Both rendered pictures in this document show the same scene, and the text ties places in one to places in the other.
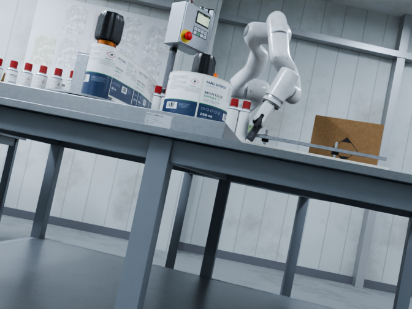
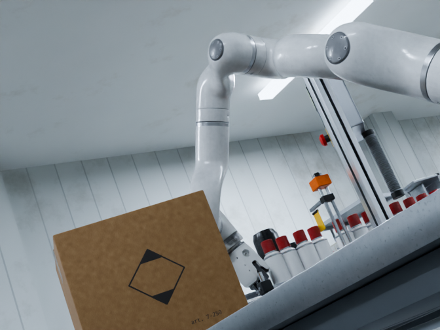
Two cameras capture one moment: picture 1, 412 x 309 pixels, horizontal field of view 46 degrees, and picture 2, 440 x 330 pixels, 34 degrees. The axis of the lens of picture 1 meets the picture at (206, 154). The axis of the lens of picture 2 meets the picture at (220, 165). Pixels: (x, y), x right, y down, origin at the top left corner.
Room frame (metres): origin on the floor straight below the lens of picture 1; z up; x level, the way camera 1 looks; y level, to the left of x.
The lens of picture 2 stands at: (3.56, -1.31, 0.72)
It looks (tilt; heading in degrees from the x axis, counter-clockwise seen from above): 18 degrees up; 143
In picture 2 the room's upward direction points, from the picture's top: 22 degrees counter-clockwise
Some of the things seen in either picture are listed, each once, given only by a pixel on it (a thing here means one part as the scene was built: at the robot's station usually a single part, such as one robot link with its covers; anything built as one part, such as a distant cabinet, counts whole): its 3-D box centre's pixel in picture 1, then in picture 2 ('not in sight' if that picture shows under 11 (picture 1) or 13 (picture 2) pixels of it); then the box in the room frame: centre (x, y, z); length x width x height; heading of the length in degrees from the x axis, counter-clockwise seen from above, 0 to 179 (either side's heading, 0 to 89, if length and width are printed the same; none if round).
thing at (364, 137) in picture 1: (344, 152); (148, 292); (2.29, -0.63, 0.99); 0.30 x 0.24 x 0.27; 71
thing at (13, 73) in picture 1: (9, 82); not in sight; (2.24, 0.95, 0.98); 0.05 x 0.05 x 0.20
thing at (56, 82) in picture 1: (54, 91); not in sight; (2.20, 0.73, 0.98); 0.05 x 0.05 x 0.20
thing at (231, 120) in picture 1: (230, 122); (295, 272); (2.05, -0.07, 0.98); 0.05 x 0.05 x 0.20
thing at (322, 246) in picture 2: not in sight; (327, 261); (2.07, 0.03, 0.98); 0.05 x 0.05 x 0.20
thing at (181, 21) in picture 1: (189, 29); (335, 109); (2.19, 0.19, 1.38); 0.17 x 0.10 x 0.19; 135
